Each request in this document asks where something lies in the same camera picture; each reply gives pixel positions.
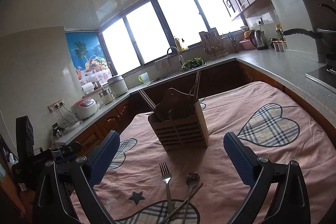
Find green white plastic jug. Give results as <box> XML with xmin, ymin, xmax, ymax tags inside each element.
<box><xmin>138</xmin><ymin>72</ymin><xmax>150</xmax><ymax>84</ymax></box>

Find chrome sink faucet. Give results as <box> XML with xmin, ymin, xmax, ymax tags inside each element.
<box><xmin>166</xmin><ymin>46</ymin><xmax>185</xmax><ymax>72</ymax></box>

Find small steel fork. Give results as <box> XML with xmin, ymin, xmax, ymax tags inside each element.
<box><xmin>159</xmin><ymin>162</ymin><xmax>174</xmax><ymax>214</ymax></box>

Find steel spoon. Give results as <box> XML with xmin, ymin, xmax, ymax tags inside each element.
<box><xmin>182</xmin><ymin>172</ymin><xmax>201</xmax><ymax>224</ymax></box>

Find chopsticks in holder right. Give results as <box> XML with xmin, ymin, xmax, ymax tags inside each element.
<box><xmin>189</xmin><ymin>70</ymin><xmax>201</xmax><ymax>105</ymax></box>

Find red white rice cooker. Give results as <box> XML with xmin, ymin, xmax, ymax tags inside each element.
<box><xmin>71</xmin><ymin>98</ymin><xmax>98</xmax><ymax>120</ymax></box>

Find gas stove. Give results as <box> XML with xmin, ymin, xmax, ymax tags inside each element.
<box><xmin>306</xmin><ymin>53</ymin><xmax>336</xmax><ymax>93</ymax></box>

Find condiment bottles group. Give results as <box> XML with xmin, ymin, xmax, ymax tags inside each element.
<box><xmin>272</xmin><ymin>24</ymin><xmax>287</xmax><ymax>52</ymax></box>

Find fruit poster blind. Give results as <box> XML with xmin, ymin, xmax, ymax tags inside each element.
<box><xmin>65</xmin><ymin>31</ymin><xmax>112</xmax><ymax>86</ymax></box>

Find pink heart-patterned tablecloth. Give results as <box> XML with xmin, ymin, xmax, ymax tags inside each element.
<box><xmin>69</xmin><ymin>80</ymin><xmax>336</xmax><ymax>224</ymax></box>

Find pink plastic basin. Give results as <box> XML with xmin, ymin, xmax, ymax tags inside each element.
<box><xmin>239</xmin><ymin>38</ymin><xmax>256</xmax><ymax>50</ymax></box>

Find small white blender pot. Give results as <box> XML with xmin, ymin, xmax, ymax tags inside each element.
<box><xmin>99</xmin><ymin>88</ymin><xmax>116</xmax><ymax>105</ymax></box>

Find dark chopsticks in holder left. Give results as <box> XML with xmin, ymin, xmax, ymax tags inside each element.
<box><xmin>138</xmin><ymin>89</ymin><xmax>163</xmax><ymax>122</ymax></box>

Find black wok with handle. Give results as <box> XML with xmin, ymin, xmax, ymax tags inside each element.
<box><xmin>282</xmin><ymin>3</ymin><xmax>336</xmax><ymax>55</ymax></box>

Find wall power socket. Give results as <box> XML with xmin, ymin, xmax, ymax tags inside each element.
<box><xmin>48</xmin><ymin>99</ymin><xmax>65</xmax><ymax>113</ymax></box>

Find steel electric kettle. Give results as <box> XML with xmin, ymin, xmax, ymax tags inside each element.
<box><xmin>249</xmin><ymin>30</ymin><xmax>269</xmax><ymax>51</ymax></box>

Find green vegetables in sink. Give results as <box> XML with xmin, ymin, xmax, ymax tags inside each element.
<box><xmin>181</xmin><ymin>57</ymin><xmax>206</xmax><ymax>71</ymax></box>

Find wooden utensil holder box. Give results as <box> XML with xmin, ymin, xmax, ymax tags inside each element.
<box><xmin>148</xmin><ymin>88</ymin><xmax>209</xmax><ymax>152</ymax></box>

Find metal dish rack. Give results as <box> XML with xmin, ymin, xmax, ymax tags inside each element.
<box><xmin>199</xmin><ymin>28</ymin><xmax>228</xmax><ymax>60</ymax></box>

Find white cylindrical cooker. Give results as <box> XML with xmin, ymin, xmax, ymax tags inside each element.
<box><xmin>108</xmin><ymin>75</ymin><xmax>128</xmax><ymax>97</ymax></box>

